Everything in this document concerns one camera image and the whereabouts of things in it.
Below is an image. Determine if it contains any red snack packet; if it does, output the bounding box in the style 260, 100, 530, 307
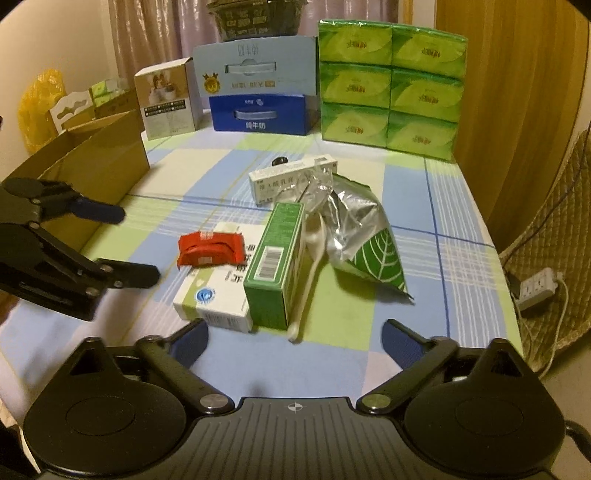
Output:
176, 231, 245, 268

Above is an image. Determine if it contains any purple curtain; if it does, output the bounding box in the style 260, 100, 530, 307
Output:
101, 0, 399, 80

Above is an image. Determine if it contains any background cardboard box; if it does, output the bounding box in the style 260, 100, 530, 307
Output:
88, 77, 139, 119

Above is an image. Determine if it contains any brown quilted chair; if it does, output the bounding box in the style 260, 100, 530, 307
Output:
500, 130, 590, 374

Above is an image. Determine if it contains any long white ointment box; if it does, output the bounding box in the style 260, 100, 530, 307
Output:
249, 155, 338, 206

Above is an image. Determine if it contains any dark noodle bowl pack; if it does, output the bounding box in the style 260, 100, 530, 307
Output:
206, 0, 308, 42

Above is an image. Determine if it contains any green tissue pack bundle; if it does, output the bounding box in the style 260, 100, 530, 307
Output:
318, 20, 468, 161

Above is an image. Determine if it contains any white carved chair back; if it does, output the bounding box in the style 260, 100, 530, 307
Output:
49, 90, 95, 134

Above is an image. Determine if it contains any yellow plastic bag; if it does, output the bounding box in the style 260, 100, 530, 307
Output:
17, 69, 66, 155

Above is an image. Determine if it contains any dark blue milk box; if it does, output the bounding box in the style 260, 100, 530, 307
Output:
209, 94, 320, 136

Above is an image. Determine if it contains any white product box with photo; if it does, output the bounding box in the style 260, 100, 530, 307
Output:
134, 57, 202, 140

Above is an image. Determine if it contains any light blue milk carton box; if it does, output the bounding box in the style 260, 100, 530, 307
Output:
192, 35, 318, 97

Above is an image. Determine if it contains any brown wooden door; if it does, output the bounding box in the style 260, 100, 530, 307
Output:
436, 1, 590, 250

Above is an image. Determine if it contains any white plastic spoon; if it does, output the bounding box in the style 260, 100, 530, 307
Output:
287, 213, 327, 343

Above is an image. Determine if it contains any white power strip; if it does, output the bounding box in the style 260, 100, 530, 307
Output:
516, 267, 558, 311

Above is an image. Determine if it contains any silver green foil bag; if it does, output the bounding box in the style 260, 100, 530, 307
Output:
301, 166, 412, 298

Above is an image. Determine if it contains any large cardboard box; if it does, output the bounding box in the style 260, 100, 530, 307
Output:
0, 108, 151, 252

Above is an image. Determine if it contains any white medicine box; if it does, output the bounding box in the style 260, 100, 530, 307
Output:
173, 222, 264, 333

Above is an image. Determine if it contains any green carton box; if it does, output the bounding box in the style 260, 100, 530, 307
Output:
243, 202, 305, 331

